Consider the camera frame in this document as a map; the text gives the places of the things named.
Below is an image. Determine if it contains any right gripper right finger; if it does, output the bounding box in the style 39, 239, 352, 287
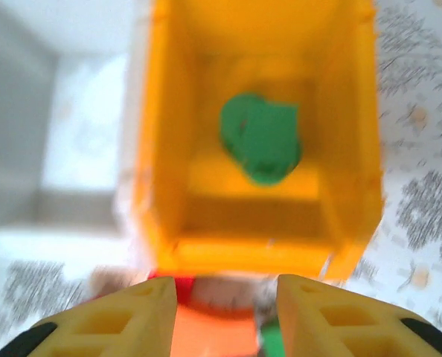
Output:
276, 274, 442, 357

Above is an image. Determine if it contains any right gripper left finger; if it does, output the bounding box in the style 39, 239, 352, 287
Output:
0, 276, 178, 357

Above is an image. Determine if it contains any green lego brick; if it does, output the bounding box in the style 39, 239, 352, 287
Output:
220, 93, 304, 187
260, 323, 287, 357

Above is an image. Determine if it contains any orange lego brick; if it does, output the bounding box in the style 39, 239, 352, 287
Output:
170, 301, 261, 357

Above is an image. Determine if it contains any red lego brick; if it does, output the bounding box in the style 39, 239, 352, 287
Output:
148, 273, 196, 302

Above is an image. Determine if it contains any floral patterned table cover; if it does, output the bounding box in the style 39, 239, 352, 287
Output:
0, 0, 442, 349

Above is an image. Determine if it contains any yellow plastic bin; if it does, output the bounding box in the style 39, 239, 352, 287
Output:
129, 0, 388, 282

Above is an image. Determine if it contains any white plastic bin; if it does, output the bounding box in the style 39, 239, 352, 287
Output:
0, 0, 155, 272

